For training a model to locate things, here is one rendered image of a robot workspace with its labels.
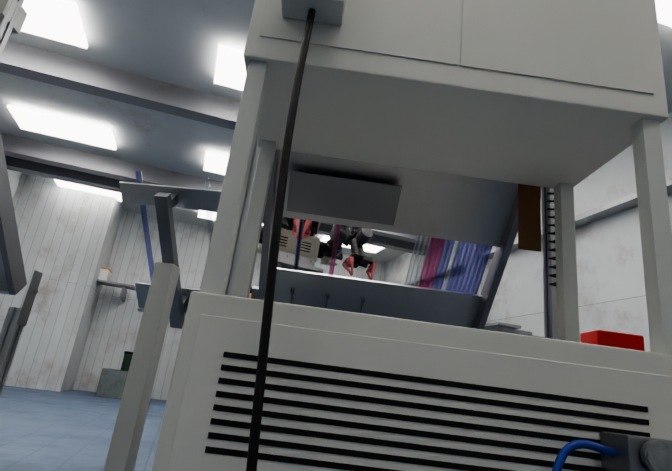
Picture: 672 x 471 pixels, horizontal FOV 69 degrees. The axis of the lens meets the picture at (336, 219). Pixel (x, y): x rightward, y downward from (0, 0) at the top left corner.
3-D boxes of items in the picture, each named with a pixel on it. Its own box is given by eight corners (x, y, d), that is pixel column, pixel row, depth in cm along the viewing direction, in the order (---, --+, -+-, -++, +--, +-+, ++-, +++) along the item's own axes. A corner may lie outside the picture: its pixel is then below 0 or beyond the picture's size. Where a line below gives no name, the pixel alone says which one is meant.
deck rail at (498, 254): (468, 355, 157) (464, 342, 162) (474, 356, 157) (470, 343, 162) (540, 143, 124) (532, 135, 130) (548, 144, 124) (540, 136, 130)
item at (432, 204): (271, 221, 138) (273, 213, 142) (502, 253, 139) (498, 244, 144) (280, 105, 123) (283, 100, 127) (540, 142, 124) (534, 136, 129)
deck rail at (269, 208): (255, 327, 155) (259, 315, 161) (261, 328, 155) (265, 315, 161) (272, 104, 122) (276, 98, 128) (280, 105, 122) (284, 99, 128)
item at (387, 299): (263, 320, 157) (265, 313, 160) (467, 347, 159) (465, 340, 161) (267, 270, 148) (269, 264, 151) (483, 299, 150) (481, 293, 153)
